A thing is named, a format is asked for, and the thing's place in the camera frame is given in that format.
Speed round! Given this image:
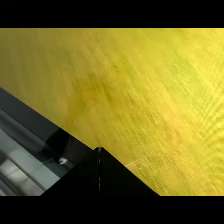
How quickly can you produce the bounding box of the silver frame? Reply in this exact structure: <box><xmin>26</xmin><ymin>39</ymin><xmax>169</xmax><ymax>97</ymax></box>
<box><xmin>0</xmin><ymin>109</ymin><xmax>69</xmax><ymax>197</ymax></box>

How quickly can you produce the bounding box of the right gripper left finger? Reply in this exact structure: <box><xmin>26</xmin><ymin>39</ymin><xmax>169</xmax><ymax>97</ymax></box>
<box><xmin>42</xmin><ymin>146</ymin><xmax>100</xmax><ymax>197</ymax></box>

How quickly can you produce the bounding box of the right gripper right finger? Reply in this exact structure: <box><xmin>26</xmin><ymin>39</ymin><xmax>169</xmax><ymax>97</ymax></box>
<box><xmin>98</xmin><ymin>146</ymin><xmax>161</xmax><ymax>197</ymax></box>

